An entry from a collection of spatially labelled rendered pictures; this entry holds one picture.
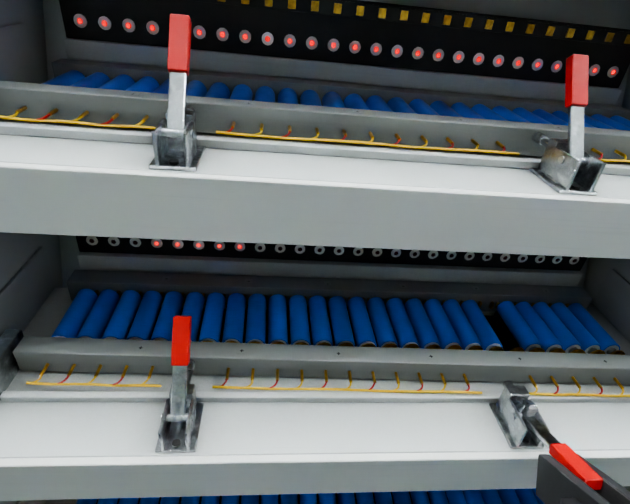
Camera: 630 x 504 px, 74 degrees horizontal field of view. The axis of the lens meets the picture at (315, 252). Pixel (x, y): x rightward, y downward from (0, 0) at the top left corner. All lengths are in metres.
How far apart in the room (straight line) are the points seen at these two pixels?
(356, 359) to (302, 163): 0.17
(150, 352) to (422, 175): 0.25
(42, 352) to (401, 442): 0.29
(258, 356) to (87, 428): 0.13
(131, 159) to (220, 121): 0.07
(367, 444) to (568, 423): 0.18
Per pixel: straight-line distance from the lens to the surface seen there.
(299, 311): 0.41
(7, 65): 0.45
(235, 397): 0.36
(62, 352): 0.40
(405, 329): 0.42
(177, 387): 0.33
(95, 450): 0.36
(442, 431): 0.38
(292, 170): 0.28
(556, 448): 0.36
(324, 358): 0.36
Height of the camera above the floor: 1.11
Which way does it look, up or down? 13 degrees down
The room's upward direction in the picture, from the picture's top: 4 degrees clockwise
